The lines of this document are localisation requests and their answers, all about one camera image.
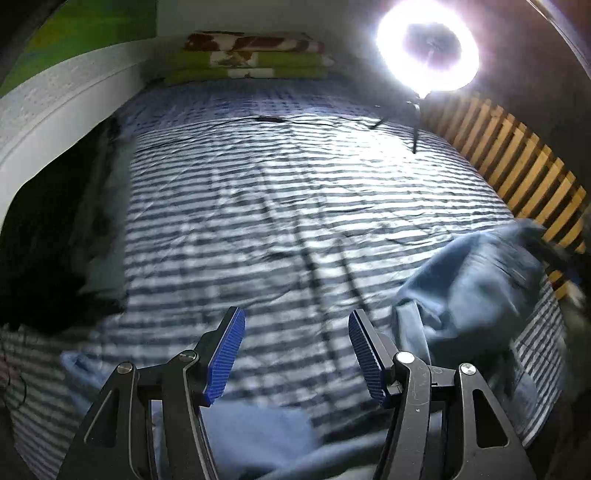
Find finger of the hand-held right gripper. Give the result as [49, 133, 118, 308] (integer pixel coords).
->
[524, 226, 583, 278]

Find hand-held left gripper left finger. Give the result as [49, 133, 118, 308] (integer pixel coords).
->
[55, 306, 246, 480]

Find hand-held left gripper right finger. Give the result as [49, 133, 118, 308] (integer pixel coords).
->
[348, 309, 537, 480]

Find blue denim pants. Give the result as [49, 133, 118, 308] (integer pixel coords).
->
[60, 220, 555, 480]

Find blue white striped blanket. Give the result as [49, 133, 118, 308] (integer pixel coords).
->
[9, 78, 571, 476]

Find black tripod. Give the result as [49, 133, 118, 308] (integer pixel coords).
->
[369, 90, 428, 155]

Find black folded clothes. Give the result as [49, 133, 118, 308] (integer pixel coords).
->
[0, 117, 134, 333]

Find green patterned pillow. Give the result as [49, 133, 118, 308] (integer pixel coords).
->
[164, 30, 335, 86]

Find wooden slatted bed rail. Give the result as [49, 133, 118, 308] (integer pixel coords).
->
[422, 95, 591, 301]

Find thin dark red cable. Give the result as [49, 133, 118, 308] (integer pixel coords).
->
[0, 342, 28, 411]

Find black ring light cable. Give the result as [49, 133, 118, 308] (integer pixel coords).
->
[252, 113, 384, 130]

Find green wall poster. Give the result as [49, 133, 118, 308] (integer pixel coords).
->
[0, 0, 160, 97]

